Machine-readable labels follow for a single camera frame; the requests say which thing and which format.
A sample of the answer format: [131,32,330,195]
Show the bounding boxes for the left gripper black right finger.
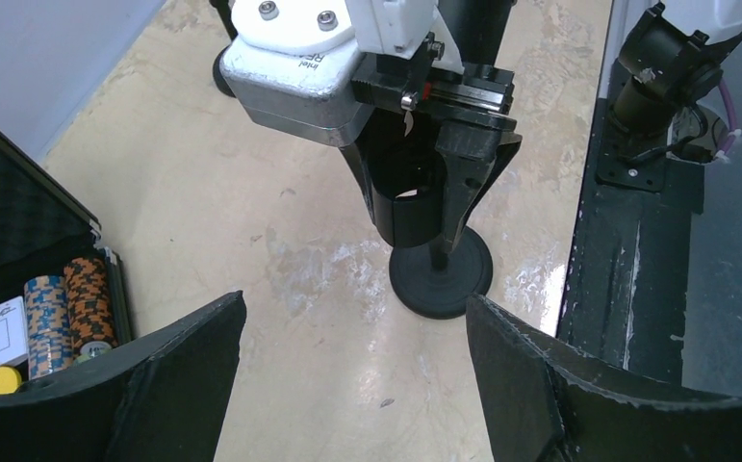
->
[466,295,742,461]

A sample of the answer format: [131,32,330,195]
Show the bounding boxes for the black round base clip stand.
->
[368,151,493,320]

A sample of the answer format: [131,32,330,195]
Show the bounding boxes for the black poker chip case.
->
[0,131,135,381]

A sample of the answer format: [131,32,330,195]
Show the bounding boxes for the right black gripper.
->
[339,32,523,253]

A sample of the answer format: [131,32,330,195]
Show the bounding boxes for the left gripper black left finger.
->
[0,292,247,461]

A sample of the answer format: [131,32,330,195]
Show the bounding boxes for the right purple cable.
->
[711,76,742,164]

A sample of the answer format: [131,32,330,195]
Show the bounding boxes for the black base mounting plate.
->
[556,64,704,384]

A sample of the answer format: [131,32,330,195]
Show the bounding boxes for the black shock mount round stand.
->
[209,0,238,98]

